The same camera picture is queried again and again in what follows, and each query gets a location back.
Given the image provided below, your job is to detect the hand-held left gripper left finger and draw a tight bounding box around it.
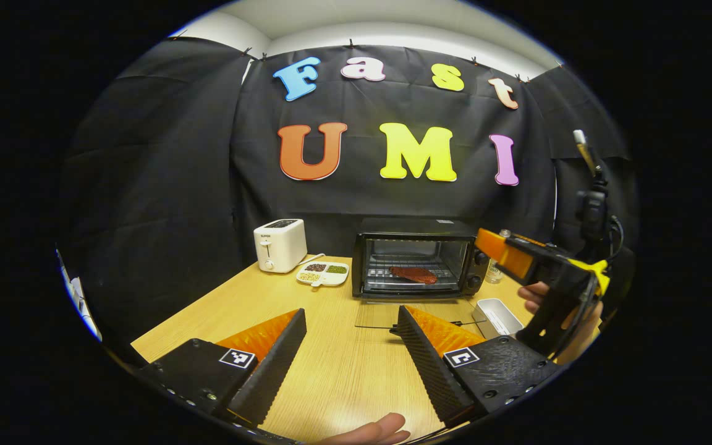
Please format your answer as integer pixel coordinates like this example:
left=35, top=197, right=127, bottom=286
left=137, top=308, right=308, bottom=427

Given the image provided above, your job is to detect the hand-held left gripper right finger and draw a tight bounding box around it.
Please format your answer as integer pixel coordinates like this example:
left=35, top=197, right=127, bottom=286
left=390, top=305, right=559, bottom=428

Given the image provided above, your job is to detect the black electric oven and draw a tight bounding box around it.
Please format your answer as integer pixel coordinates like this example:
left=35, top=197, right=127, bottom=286
left=352, top=216, right=491, bottom=337

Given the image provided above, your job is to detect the red meat steak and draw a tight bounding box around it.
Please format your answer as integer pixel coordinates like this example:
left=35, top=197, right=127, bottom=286
left=389, top=266, right=438, bottom=285

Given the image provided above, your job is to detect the clear bottle with yellow label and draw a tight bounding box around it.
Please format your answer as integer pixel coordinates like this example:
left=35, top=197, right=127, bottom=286
left=485, top=229, right=512, bottom=285

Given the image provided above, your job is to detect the white rectangular tray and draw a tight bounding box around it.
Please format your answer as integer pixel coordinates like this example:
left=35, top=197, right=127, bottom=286
left=472, top=298, right=525, bottom=339

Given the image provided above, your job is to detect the white divided snack dish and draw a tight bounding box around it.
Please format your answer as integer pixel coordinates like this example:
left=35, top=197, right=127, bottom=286
left=296, top=261, right=350, bottom=287

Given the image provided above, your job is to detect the white toaster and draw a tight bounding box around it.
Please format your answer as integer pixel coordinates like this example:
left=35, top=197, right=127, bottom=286
left=253, top=219, right=308, bottom=274

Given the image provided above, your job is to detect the black backdrop cloth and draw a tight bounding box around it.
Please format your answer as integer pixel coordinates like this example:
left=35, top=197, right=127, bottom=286
left=59, top=37, right=641, bottom=365

